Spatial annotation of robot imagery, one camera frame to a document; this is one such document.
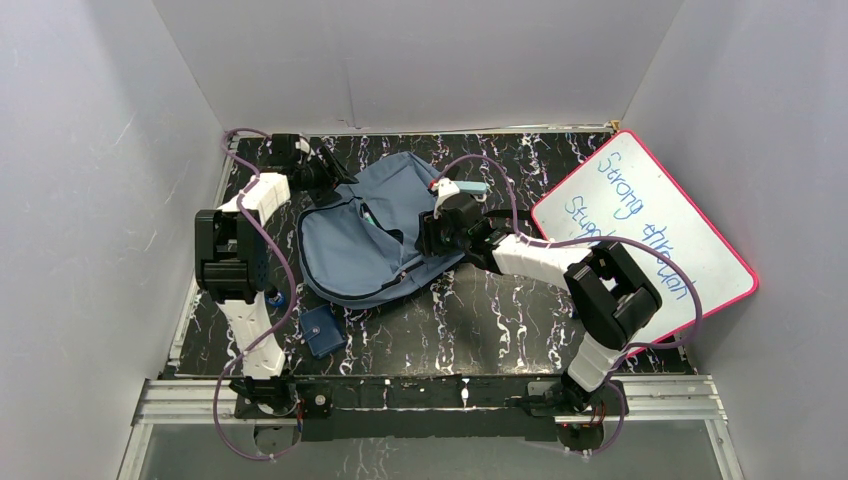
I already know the black front rail frame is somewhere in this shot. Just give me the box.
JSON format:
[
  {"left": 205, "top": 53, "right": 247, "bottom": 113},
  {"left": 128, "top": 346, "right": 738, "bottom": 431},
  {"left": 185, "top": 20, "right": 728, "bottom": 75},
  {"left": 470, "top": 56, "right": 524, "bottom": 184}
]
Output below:
[{"left": 291, "top": 374, "right": 584, "bottom": 444}]

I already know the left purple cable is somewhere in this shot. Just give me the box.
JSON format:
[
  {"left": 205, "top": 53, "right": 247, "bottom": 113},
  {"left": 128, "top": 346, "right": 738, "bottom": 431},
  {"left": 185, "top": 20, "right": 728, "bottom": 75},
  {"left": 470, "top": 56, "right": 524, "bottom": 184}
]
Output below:
[{"left": 211, "top": 127, "right": 313, "bottom": 463}]

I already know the pink framed whiteboard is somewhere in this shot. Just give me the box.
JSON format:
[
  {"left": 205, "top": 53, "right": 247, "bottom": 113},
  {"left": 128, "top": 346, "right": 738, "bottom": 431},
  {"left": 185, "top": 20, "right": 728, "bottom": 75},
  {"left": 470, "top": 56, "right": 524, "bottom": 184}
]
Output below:
[{"left": 531, "top": 130, "right": 759, "bottom": 315}]

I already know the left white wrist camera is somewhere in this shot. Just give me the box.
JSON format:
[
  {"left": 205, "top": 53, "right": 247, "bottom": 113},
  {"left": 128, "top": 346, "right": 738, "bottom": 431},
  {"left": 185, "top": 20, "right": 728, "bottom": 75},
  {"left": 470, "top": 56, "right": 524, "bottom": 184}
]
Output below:
[{"left": 294, "top": 135, "right": 313, "bottom": 158}]

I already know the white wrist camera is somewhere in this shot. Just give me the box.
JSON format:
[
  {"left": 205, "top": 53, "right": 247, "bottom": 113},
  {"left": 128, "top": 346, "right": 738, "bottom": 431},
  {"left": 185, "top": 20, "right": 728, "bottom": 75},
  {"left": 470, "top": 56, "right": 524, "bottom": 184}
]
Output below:
[
  {"left": 294, "top": 135, "right": 313, "bottom": 158},
  {"left": 431, "top": 178, "right": 461, "bottom": 219}
]

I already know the teal eraser case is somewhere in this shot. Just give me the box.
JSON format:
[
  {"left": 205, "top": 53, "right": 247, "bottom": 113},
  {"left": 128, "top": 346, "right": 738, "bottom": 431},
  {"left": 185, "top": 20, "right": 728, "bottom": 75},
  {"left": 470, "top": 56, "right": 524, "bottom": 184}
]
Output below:
[{"left": 455, "top": 181, "right": 490, "bottom": 203}]

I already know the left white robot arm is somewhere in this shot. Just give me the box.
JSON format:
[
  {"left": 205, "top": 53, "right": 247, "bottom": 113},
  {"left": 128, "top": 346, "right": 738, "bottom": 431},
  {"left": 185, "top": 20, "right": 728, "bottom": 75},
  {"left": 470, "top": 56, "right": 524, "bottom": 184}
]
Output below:
[{"left": 194, "top": 134, "right": 356, "bottom": 416}]

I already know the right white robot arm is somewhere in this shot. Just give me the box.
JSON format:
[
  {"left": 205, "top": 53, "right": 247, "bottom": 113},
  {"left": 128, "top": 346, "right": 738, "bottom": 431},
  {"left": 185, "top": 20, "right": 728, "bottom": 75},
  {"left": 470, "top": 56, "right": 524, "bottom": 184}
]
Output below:
[{"left": 415, "top": 197, "right": 662, "bottom": 414}]

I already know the navy snap wallet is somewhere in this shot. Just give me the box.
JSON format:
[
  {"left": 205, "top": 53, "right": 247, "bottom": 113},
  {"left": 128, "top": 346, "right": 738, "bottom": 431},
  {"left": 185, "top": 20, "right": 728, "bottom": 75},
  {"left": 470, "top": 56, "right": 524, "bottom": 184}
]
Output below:
[{"left": 299, "top": 305, "right": 347, "bottom": 359}]

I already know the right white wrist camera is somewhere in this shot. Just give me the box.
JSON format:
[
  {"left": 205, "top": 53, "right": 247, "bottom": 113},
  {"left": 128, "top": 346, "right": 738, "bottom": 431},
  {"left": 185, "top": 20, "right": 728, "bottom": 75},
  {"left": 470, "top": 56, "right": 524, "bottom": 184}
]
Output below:
[{"left": 431, "top": 178, "right": 461, "bottom": 219}]

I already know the blue student backpack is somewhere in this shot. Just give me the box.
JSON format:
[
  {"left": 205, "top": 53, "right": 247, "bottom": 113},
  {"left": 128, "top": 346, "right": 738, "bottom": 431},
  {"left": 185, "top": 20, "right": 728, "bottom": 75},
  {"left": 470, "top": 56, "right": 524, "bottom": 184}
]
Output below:
[{"left": 296, "top": 150, "right": 535, "bottom": 311}]

